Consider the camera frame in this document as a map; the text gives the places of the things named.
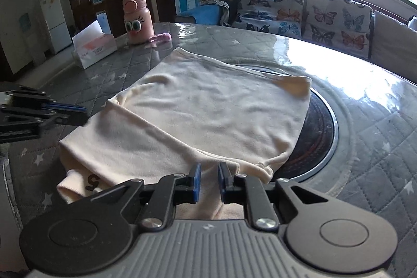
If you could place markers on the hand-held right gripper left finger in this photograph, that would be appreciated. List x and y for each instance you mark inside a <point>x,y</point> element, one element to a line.
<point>196,182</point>

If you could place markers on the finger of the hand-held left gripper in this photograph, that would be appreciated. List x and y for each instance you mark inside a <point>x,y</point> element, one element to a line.
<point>73,119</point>
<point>65,107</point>

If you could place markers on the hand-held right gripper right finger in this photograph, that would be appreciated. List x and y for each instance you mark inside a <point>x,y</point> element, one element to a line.
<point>222,183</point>

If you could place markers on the beige garment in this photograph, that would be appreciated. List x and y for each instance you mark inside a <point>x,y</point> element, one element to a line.
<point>211,108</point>

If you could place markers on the white tissue box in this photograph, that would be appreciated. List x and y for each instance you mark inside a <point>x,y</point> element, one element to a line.
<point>94,51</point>

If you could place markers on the white refrigerator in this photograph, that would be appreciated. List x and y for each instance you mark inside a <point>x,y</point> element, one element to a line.
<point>55,24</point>

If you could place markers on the round built-in hotplate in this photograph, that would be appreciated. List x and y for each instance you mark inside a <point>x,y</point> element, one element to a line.
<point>319,134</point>

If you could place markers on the pink cartoon water bottle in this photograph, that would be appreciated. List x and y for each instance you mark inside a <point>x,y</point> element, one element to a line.
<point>138,27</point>

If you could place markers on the blue blanket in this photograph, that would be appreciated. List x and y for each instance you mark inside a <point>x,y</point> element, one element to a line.
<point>202,15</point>

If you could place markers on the wide butterfly print cushion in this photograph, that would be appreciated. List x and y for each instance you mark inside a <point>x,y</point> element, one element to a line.
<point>270,15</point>

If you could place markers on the plain beige cushion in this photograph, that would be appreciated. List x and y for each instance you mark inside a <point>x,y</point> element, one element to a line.
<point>395,46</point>

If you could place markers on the white plush toy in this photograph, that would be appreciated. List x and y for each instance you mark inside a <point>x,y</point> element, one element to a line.
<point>413,23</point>

